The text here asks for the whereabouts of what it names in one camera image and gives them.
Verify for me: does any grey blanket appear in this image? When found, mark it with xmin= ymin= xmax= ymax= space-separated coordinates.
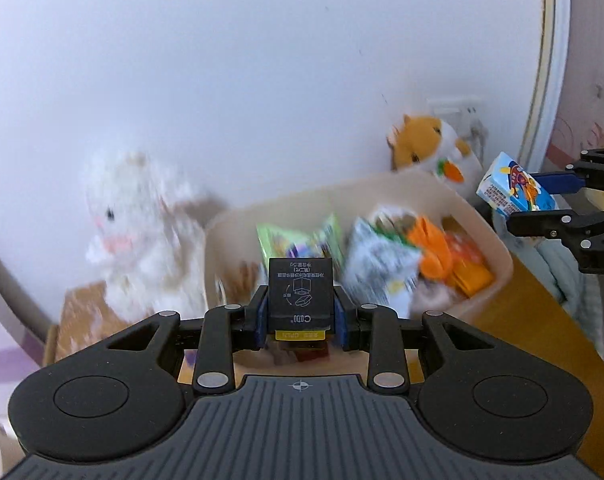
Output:
xmin=492 ymin=212 xmax=604 ymax=356

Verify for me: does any white wall socket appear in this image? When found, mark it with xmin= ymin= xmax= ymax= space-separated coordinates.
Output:
xmin=427 ymin=96 xmax=484 ymax=136

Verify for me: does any green snack packet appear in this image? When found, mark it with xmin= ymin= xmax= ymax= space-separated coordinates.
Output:
xmin=256 ymin=214 xmax=344 ymax=274

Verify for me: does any white fluffy plush toy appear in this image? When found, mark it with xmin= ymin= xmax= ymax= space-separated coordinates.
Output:
xmin=86 ymin=152 xmax=206 ymax=324

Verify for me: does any orange white hamster plush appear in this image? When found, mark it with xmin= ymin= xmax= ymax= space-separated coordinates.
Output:
xmin=387 ymin=115 xmax=482 ymax=200

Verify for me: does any grey white snack packet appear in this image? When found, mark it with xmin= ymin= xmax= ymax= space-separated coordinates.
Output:
xmin=340 ymin=206 xmax=421 ymax=318

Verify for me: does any blue cartoon tissue pack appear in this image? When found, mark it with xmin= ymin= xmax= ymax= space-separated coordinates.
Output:
xmin=477 ymin=152 xmax=557 ymax=218

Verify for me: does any black small box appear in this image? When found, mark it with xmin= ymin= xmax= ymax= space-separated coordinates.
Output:
xmin=267 ymin=258 xmax=334 ymax=344

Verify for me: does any beige plastic storage bin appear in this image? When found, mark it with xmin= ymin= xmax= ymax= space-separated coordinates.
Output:
xmin=204 ymin=170 xmax=512 ymax=321

